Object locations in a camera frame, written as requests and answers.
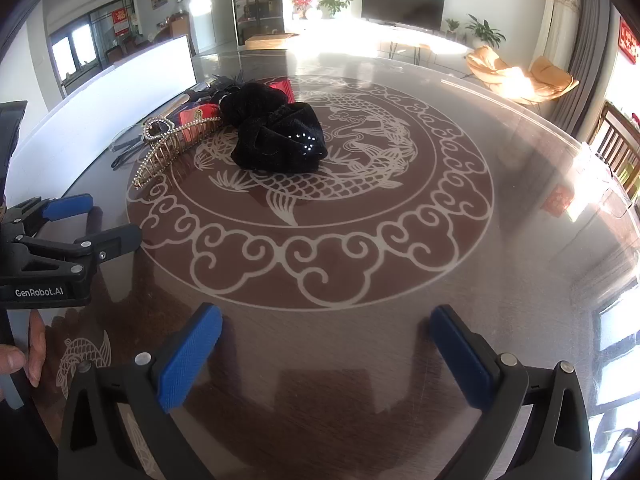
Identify grey curtain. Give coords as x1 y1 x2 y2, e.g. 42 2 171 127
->
552 0 616 142

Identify orange lounge chair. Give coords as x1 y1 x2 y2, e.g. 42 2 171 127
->
465 45 521 94
520 54 580 106

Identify wooden side table hairpin legs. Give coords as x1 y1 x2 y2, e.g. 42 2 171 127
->
379 39 434 66

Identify black velvet bow scrunchie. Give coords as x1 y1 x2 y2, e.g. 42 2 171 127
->
219 82 329 174

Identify large potted plant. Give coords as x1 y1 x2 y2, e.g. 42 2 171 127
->
464 13 507 50

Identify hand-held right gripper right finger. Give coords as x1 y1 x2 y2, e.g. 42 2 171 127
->
429 303 594 480

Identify red wall hanging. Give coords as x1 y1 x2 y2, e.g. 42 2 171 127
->
617 15 640 64

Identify dark glass display cabinet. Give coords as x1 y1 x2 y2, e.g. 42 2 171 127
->
229 0 285 47

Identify standing air conditioner with cover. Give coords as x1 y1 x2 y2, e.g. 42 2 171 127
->
530 0 584 79

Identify glass balcony door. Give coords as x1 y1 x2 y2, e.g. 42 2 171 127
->
47 0 139 89

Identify white television console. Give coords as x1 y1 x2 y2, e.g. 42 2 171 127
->
284 17 482 57

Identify red pouch gold emblem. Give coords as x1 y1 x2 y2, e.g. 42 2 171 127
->
177 103 222 142

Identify red packet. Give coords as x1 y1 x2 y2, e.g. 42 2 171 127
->
267 77 294 105

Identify gold rhinestone hair claw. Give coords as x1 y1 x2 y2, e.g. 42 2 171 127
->
131 116 224 191

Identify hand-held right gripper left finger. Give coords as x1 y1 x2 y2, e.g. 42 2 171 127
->
57 302 224 480

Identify brown patterned glass desktop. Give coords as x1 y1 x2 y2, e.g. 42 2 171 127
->
0 45 640 480

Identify dark blue hair clip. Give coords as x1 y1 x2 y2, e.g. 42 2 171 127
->
109 127 152 172

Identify person's left hand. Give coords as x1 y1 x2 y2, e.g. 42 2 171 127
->
0 308 48 389

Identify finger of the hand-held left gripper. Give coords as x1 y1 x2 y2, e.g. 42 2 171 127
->
1 193 96 237
0 223 144 282

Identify green leafy potted plant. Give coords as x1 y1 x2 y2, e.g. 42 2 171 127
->
317 0 354 20

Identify wooden dining chair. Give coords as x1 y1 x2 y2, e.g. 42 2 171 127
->
587 99 640 192

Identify brown low table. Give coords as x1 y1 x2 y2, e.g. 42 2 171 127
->
244 32 300 51

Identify black flat television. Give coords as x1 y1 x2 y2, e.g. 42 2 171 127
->
361 0 446 31

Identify black mesh flower hair clip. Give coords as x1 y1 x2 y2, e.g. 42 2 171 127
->
202 72 247 99

